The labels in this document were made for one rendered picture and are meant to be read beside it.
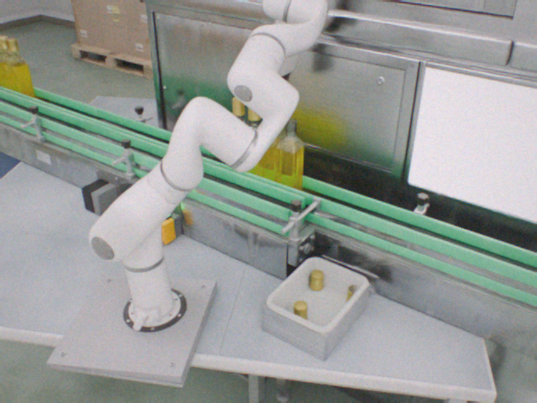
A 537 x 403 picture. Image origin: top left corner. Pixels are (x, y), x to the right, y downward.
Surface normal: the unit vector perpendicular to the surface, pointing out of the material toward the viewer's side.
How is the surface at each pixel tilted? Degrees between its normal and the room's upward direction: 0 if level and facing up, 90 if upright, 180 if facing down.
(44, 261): 0
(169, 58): 90
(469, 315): 90
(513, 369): 90
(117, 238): 93
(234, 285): 0
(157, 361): 3
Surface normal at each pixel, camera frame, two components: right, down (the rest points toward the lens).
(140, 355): -0.06, -0.85
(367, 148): -0.58, 0.43
